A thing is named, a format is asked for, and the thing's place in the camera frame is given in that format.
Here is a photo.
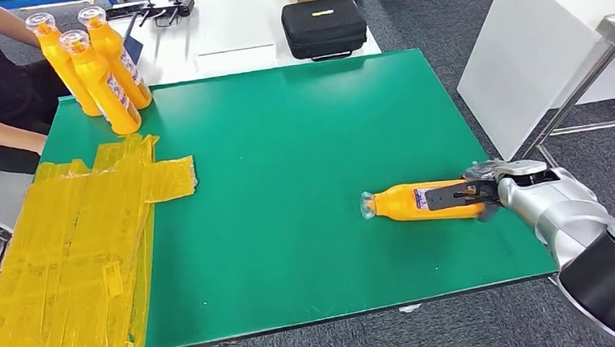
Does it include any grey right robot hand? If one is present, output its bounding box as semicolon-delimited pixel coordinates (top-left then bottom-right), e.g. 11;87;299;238
460;159;505;225

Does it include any black carrying case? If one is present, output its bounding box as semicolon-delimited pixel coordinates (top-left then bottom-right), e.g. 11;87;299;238
279;0;370;65

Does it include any white table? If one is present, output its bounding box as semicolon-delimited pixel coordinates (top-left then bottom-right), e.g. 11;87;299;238
107;0;384;91

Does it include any yellow taped plastic sheet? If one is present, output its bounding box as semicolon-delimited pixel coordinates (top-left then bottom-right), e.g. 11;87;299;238
0;129;211;347

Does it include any black remote controller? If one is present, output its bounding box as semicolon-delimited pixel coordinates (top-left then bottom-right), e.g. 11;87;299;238
137;0;198;28

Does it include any white flat sheet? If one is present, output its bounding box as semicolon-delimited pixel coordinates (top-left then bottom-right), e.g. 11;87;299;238
192;42;279;75

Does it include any black phone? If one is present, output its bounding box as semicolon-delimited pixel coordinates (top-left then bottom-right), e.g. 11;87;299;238
104;2;149;20

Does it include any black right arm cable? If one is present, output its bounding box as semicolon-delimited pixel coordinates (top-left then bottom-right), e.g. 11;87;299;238
454;187;500;206

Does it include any white panel desk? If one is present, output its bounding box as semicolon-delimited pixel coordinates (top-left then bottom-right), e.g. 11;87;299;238
450;0;615;165

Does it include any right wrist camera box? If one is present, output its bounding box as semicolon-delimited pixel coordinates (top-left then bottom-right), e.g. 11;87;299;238
423;178;501;212

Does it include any orange detergent bottle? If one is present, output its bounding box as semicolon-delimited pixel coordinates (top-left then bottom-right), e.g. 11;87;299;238
358;176;488;228
77;2;154;115
24;7;103;122
59;25;145;141

